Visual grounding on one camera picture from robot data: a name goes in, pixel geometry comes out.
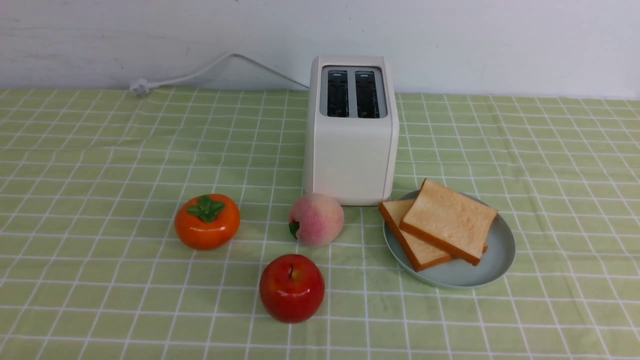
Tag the red fake apple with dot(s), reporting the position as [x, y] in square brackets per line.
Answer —
[292, 288]

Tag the white two-slot toaster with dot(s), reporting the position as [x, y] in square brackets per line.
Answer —
[352, 130]

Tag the pink fake peach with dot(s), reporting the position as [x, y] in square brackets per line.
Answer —
[316, 219]

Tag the toast slice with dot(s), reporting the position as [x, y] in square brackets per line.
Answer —
[422, 255]
[450, 221]

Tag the orange fake persimmon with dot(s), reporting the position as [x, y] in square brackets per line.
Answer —
[207, 222]

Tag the light blue round plate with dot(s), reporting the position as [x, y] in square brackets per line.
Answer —
[457, 274]

